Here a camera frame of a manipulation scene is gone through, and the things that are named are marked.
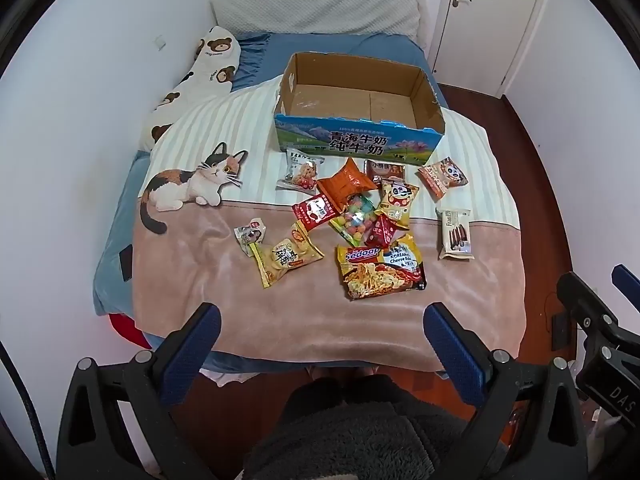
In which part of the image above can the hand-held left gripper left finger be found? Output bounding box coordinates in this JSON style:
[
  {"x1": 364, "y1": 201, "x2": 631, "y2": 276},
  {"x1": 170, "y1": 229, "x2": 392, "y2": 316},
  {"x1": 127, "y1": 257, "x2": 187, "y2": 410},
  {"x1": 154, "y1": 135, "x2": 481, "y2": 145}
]
[{"x1": 56, "y1": 302, "x2": 222, "y2": 480}]

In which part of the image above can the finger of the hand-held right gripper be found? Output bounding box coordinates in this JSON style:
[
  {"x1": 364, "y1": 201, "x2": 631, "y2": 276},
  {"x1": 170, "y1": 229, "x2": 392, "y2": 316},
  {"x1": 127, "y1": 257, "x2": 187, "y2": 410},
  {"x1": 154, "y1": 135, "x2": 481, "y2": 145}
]
[
  {"x1": 612, "y1": 263, "x2": 640, "y2": 311},
  {"x1": 556, "y1": 271, "x2": 622, "y2": 343}
]

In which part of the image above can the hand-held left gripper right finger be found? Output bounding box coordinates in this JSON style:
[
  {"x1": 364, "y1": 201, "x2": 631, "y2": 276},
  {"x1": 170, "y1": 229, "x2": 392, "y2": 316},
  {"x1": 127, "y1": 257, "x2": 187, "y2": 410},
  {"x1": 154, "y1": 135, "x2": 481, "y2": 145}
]
[{"x1": 423, "y1": 302, "x2": 596, "y2": 480}]

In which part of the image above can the red packet with green band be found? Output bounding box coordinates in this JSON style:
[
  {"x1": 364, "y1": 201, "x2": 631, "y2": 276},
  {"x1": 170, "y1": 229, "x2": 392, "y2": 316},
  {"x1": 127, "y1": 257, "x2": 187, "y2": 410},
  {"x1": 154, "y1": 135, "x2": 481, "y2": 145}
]
[{"x1": 291, "y1": 195, "x2": 341, "y2": 233}]

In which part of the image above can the printed cardboard box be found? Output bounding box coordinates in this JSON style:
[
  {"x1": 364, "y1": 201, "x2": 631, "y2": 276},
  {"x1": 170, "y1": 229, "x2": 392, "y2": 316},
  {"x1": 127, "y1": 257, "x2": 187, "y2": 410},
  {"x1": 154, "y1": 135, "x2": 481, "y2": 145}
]
[{"x1": 271, "y1": 51, "x2": 446, "y2": 167}]

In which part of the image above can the cat print blanket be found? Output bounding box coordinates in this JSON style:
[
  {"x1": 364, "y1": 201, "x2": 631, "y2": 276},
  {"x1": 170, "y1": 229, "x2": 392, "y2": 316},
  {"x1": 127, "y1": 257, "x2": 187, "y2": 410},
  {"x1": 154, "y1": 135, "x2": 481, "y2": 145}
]
[{"x1": 132, "y1": 77, "x2": 528, "y2": 373}]

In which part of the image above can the red object under bed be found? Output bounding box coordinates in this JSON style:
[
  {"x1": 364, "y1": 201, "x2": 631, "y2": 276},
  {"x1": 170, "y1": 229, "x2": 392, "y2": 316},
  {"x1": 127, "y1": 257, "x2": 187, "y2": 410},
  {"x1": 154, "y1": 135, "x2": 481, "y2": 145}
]
[{"x1": 109, "y1": 312, "x2": 151, "y2": 351}]

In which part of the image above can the instant noodle packet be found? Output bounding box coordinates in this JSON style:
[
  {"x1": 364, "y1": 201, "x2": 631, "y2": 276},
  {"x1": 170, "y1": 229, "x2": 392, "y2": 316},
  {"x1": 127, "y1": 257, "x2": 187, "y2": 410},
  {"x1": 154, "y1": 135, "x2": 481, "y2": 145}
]
[{"x1": 336, "y1": 234, "x2": 428, "y2": 302}]

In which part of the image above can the white wafer biscuit packet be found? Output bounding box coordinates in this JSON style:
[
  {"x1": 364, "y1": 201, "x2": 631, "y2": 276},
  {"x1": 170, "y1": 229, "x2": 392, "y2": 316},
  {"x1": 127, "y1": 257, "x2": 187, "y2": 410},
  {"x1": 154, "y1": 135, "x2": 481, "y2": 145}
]
[{"x1": 436, "y1": 206, "x2": 474, "y2": 261}]

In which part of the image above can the small grey white packet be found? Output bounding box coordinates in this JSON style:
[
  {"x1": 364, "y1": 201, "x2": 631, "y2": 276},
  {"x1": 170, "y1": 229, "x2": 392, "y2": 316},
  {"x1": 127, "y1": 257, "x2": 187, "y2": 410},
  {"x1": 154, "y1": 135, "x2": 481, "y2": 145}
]
[{"x1": 234, "y1": 216, "x2": 267, "y2": 257}]

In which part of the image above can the yellow chip packet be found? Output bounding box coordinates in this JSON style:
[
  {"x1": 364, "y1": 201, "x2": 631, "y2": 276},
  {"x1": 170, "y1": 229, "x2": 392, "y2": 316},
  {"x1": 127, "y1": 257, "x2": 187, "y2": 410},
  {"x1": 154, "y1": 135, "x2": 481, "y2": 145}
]
[{"x1": 250, "y1": 221, "x2": 325, "y2": 289}]

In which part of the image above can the small dark red packet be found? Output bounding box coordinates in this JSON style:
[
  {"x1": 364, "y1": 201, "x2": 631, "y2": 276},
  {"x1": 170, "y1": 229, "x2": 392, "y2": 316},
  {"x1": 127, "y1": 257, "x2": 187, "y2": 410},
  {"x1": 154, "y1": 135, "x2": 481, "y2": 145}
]
[{"x1": 369, "y1": 214, "x2": 408, "y2": 247}]

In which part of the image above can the yellow cartoon face packet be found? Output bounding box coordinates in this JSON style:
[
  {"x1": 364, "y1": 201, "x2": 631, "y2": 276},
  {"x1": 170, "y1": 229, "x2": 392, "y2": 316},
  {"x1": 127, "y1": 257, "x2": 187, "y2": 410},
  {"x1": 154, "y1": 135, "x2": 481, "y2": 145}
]
[{"x1": 376, "y1": 180, "x2": 420, "y2": 231}]

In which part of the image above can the clear bag of colourful candy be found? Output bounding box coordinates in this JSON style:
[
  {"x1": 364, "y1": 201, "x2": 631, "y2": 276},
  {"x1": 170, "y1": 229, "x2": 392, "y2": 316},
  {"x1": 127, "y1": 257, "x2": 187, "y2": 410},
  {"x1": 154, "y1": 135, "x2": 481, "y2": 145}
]
[{"x1": 327, "y1": 192, "x2": 382, "y2": 247}]

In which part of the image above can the orange panda print packet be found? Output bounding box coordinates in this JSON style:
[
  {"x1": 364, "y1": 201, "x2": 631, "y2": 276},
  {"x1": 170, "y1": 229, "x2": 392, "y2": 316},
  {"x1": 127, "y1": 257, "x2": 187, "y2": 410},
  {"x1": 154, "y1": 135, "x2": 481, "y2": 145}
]
[{"x1": 417, "y1": 157, "x2": 469, "y2": 196}]

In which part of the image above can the brown snack packet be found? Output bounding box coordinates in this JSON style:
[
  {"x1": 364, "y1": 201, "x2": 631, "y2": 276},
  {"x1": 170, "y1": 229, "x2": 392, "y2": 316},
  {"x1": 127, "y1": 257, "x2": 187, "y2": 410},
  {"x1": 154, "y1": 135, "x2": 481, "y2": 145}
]
[{"x1": 364, "y1": 159, "x2": 406, "y2": 186}]

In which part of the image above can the orange snack packet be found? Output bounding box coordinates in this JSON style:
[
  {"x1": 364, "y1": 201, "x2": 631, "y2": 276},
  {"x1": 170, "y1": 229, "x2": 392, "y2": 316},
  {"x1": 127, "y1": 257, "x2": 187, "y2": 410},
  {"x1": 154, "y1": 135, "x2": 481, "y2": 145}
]
[{"x1": 316, "y1": 157, "x2": 380, "y2": 211}]

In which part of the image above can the white cookie packet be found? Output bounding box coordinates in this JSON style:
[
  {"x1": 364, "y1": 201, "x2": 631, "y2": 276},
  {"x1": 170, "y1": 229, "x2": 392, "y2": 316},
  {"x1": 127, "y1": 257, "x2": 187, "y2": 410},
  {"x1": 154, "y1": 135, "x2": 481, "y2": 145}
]
[{"x1": 276, "y1": 149, "x2": 326, "y2": 193}]

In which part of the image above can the bear print pillow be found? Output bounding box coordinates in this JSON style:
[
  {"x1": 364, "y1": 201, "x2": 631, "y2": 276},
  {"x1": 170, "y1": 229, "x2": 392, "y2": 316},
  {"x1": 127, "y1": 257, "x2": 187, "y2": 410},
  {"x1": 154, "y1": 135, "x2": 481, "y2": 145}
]
[{"x1": 139, "y1": 26, "x2": 243, "y2": 153}]

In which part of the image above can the white door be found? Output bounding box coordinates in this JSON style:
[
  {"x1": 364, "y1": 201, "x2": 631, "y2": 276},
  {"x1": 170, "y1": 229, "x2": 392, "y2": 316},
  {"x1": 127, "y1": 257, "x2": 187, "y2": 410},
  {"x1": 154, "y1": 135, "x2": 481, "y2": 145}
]
[{"x1": 430, "y1": 0, "x2": 551, "y2": 97}]

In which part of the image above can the blue bedsheet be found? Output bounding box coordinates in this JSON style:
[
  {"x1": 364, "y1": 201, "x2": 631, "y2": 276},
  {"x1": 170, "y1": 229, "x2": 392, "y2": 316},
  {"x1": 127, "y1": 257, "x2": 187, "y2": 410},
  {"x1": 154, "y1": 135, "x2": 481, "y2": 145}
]
[{"x1": 92, "y1": 32, "x2": 451, "y2": 376}]

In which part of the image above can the grey white pillow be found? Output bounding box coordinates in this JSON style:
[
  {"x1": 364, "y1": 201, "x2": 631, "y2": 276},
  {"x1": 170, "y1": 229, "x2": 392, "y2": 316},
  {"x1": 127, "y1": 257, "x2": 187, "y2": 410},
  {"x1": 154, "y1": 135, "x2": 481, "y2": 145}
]
[{"x1": 210, "y1": 0, "x2": 421, "y2": 41}]

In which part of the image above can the black cable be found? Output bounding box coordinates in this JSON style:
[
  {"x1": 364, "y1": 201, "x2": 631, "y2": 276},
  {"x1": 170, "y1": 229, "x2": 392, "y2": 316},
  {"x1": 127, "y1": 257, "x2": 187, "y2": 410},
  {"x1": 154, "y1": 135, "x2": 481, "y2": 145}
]
[{"x1": 0, "y1": 340, "x2": 51, "y2": 480}]

